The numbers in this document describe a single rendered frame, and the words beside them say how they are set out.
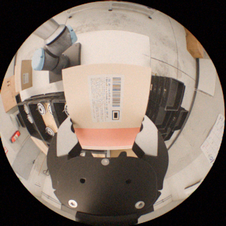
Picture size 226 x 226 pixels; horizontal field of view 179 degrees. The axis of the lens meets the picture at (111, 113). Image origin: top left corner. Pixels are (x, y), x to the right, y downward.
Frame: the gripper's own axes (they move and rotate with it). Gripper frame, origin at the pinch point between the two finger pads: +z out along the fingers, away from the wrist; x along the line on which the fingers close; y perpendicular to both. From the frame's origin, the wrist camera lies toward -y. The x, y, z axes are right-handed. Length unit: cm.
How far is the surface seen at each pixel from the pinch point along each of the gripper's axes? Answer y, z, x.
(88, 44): -32, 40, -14
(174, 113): 36, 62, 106
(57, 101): 2.2, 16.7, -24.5
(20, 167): 186, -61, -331
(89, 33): -42, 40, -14
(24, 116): 14, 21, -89
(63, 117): 14.8, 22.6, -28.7
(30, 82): -17, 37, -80
